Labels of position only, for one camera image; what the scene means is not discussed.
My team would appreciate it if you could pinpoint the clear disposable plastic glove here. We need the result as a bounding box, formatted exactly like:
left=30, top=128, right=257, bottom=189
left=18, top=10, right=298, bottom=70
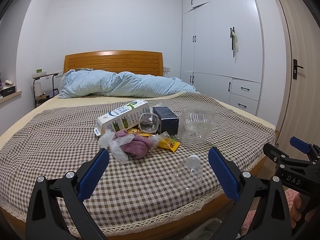
left=98, top=129, right=135, bottom=164

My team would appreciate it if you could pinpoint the clear plastic water bottle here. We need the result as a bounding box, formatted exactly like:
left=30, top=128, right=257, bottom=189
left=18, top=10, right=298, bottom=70
left=171, top=154, right=203, bottom=191

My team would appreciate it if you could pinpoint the clear plastic clamshell container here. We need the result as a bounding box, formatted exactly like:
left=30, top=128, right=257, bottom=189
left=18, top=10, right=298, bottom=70
left=177, top=108, right=215, bottom=146

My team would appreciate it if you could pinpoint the white milk carton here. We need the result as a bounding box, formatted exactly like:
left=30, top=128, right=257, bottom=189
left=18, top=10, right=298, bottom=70
left=94, top=99, right=150, bottom=137

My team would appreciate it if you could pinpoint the clear christmas glass cup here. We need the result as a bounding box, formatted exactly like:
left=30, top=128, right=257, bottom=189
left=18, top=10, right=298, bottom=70
left=138, top=113, right=159, bottom=133

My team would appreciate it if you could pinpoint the dark blue cardboard box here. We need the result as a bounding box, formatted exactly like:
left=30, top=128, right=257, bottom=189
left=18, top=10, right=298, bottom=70
left=152, top=106, right=179, bottom=135

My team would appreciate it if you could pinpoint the lined trash bin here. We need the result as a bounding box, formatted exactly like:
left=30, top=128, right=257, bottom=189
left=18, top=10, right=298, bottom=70
left=182, top=218, right=222, bottom=240

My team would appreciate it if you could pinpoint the person right hand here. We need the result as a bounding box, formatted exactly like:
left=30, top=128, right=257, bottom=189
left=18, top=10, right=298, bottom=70
left=290, top=193, right=316, bottom=228

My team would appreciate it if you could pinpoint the pink fluffy rug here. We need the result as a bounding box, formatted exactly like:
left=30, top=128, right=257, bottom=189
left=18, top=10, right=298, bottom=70
left=240, top=188, right=301, bottom=235

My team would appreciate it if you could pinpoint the beige room door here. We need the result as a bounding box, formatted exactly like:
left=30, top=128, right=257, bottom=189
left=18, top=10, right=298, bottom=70
left=276, top=0, right=319, bottom=159

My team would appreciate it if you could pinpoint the purple towel cloth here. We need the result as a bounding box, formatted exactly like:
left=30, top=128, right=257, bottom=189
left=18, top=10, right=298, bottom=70
left=115, top=129, right=153, bottom=159

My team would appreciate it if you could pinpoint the brown checkered bedspread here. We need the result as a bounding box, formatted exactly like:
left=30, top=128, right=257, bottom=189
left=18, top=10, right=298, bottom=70
left=1, top=92, right=275, bottom=236

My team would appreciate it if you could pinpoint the yellow snack packet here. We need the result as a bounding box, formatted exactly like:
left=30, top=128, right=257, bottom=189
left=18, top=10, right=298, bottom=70
left=127, top=128, right=180, bottom=152

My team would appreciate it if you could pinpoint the wooden window sill shelf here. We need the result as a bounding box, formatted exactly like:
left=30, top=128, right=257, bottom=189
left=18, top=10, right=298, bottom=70
left=0, top=90, right=22, bottom=103

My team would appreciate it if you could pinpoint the black metal side rack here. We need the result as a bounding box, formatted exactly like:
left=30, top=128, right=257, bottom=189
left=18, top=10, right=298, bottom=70
left=31, top=71, right=63, bottom=108

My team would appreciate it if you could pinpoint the white built-in wardrobe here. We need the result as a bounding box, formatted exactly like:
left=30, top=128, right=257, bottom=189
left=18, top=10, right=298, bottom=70
left=181, top=0, right=263, bottom=115

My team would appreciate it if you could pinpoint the bag hanging on wardrobe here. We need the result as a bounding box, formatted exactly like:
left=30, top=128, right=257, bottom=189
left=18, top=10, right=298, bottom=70
left=230, top=27, right=239, bottom=58

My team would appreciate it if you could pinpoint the light blue duvet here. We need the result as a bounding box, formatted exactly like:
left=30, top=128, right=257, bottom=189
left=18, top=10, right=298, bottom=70
left=59, top=69, right=196, bottom=99

